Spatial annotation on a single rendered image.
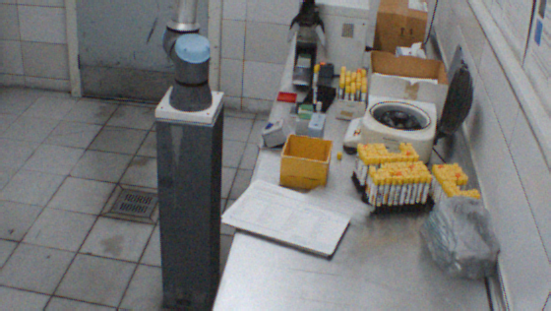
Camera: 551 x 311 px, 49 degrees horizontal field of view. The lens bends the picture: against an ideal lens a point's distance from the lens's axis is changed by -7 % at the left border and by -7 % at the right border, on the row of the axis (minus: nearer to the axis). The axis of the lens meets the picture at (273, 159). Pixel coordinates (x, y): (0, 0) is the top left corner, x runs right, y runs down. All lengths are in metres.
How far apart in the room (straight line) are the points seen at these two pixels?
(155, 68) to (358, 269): 2.79
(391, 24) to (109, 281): 1.68
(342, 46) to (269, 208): 1.00
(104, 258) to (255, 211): 1.37
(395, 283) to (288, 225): 0.32
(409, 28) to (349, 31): 0.46
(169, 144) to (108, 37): 2.04
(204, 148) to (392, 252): 0.82
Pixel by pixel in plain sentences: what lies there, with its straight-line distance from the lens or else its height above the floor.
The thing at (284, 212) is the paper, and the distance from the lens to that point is 1.72.
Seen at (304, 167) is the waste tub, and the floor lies 0.95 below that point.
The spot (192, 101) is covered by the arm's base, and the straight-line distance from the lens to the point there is 2.15.
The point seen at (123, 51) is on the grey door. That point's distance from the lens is 4.17.
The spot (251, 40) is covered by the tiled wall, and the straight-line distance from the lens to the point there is 3.99.
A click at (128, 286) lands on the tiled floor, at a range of 2.81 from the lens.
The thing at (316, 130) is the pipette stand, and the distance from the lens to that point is 1.96.
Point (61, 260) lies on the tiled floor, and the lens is 2.98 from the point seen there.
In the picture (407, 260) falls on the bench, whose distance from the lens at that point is 1.64.
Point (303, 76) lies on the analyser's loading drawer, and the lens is 2.41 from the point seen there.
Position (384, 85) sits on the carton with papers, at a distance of 2.28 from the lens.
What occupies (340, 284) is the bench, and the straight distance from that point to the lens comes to 1.53.
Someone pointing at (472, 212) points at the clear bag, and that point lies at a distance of 1.58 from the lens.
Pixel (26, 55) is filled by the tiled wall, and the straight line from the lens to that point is 4.55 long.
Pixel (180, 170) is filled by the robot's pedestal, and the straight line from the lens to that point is 2.26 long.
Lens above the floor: 1.89
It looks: 31 degrees down
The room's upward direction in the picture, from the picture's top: 4 degrees clockwise
